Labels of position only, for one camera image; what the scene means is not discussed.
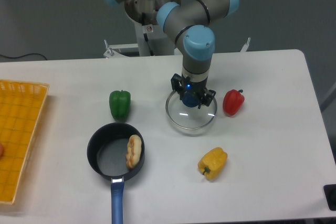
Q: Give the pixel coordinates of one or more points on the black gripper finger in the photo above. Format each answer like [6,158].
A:
[206,97]
[176,83]

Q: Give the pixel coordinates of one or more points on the yellow toy bell pepper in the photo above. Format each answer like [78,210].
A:
[212,163]

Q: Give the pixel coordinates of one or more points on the black object at table edge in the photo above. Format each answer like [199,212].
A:
[330,195]

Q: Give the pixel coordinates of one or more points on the yellow plastic basket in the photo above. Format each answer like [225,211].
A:
[21,106]

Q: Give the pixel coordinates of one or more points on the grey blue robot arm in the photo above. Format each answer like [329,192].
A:
[161,26]

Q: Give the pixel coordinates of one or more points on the glass pot lid blue knob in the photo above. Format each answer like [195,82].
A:
[189,121]

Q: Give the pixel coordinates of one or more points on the black saucepan blue handle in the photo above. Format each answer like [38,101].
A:
[106,153]

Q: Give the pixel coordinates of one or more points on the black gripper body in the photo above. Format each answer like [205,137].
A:
[191,89]

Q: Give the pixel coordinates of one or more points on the red toy bell pepper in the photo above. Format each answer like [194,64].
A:
[232,102]

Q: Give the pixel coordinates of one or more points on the green toy bell pepper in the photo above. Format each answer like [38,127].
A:
[119,103]

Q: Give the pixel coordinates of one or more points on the toy bread pastry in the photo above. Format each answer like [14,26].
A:
[134,148]

